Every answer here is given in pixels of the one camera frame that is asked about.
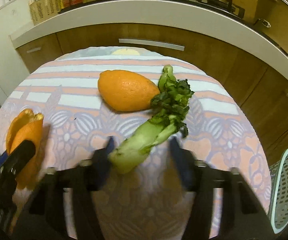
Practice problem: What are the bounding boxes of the orange peel large piece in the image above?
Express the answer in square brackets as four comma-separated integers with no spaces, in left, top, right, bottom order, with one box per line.
[97,70,160,112]

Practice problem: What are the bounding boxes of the green bok choy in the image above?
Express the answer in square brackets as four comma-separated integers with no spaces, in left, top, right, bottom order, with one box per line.
[109,64,194,174]

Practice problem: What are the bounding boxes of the light blue perforated basket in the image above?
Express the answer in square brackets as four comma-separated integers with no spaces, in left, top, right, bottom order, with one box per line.
[269,149,288,234]

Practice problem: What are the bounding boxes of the wooden lower cabinets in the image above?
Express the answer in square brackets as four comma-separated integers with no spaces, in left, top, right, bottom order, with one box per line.
[17,23,288,164]

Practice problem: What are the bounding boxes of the woven utensil basket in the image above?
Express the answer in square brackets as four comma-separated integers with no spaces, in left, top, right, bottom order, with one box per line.
[29,0,60,25]

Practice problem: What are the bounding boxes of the brown rice cooker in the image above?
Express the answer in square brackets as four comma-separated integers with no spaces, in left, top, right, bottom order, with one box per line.
[253,0,288,54]

